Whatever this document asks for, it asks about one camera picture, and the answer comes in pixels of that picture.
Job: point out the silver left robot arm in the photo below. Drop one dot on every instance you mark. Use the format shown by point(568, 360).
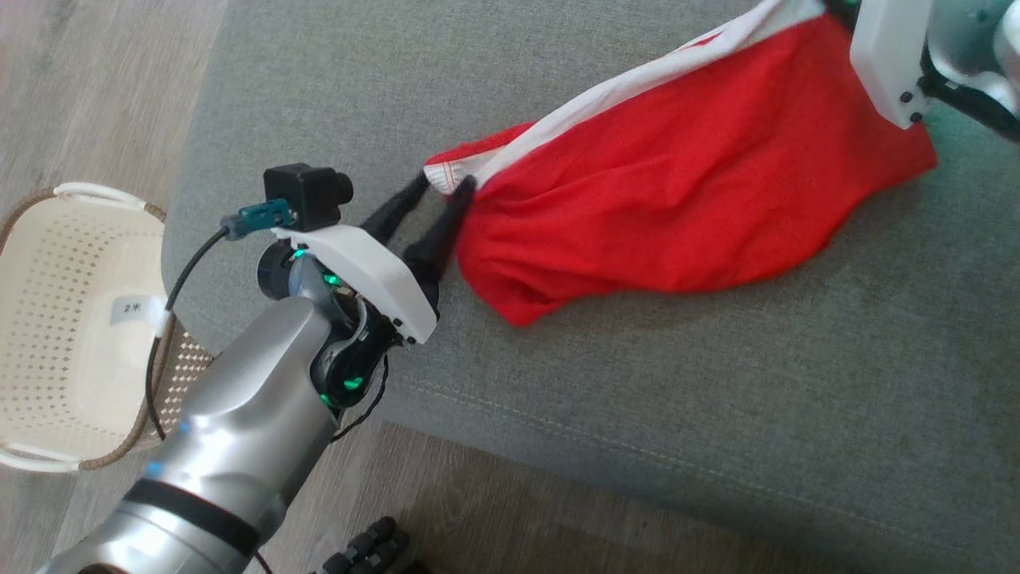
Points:
point(239, 430)

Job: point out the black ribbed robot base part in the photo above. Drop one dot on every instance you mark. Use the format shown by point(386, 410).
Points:
point(366, 550)

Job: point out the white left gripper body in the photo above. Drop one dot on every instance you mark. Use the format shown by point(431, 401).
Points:
point(374, 279)

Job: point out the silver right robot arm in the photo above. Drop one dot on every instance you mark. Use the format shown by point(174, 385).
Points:
point(972, 40)

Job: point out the teal left camera connector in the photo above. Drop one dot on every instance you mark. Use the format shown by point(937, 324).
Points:
point(259, 217)

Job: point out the red shorts white stripe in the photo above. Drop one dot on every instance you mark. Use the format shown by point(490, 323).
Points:
point(677, 175)

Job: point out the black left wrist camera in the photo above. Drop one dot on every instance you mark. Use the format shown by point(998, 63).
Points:
point(307, 195)

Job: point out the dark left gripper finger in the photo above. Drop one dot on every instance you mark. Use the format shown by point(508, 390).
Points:
point(442, 239)
point(396, 209)

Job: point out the grey fabric sofa seat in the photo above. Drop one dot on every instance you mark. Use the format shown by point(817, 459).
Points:
point(717, 414)

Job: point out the cream perforated laundry basket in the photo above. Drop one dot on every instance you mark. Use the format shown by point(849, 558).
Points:
point(64, 319)

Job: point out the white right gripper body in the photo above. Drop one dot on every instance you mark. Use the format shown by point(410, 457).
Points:
point(892, 56)

